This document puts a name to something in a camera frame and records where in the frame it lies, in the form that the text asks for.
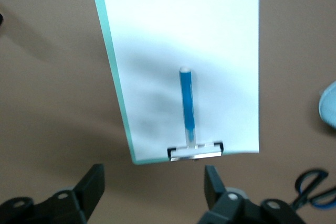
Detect blue marker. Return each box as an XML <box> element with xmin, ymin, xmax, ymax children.
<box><xmin>179</xmin><ymin>66</ymin><xmax>197</xmax><ymax>149</ymax></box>

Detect white paper sheet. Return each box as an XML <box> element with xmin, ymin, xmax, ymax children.
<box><xmin>99</xmin><ymin>0</ymin><xmax>260</xmax><ymax>159</ymax></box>

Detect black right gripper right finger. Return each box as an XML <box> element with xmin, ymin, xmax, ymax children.
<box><xmin>196</xmin><ymin>165</ymin><xmax>307</xmax><ymax>224</ymax></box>

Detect light blue cup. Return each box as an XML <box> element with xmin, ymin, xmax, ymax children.
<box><xmin>318</xmin><ymin>81</ymin><xmax>336</xmax><ymax>130</ymax></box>

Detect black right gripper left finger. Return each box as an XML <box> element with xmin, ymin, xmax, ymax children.
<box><xmin>0</xmin><ymin>163</ymin><xmax>105</xmax><ymax>224</ymax></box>

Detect black scissors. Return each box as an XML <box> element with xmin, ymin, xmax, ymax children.
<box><xmin>290</xmin><ymin>168</ymin><xmax>336</xmax><ymax>210</ymax></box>

